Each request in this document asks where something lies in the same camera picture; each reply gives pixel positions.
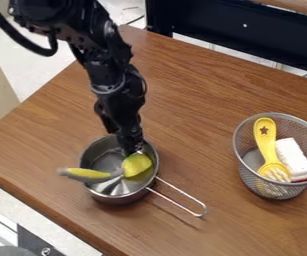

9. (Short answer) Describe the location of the yellow spoon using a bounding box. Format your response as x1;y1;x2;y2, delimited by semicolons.
55;151;155;184

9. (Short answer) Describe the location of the silver pot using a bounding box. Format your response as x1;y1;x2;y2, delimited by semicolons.
78;133;210;219

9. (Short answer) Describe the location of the black metal frame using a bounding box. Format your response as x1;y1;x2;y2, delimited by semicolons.
143;0;307;76

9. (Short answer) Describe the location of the yellow toy fork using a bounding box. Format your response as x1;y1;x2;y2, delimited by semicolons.
251;117;294;184

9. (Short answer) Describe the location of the white toy cake slice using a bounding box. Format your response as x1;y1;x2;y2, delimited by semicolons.
274;137;307;183

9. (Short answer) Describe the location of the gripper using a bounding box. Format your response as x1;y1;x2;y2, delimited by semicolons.
92;93;147;158

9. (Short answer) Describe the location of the silver mesh basket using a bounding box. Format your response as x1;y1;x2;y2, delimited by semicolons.
231;112;307;201

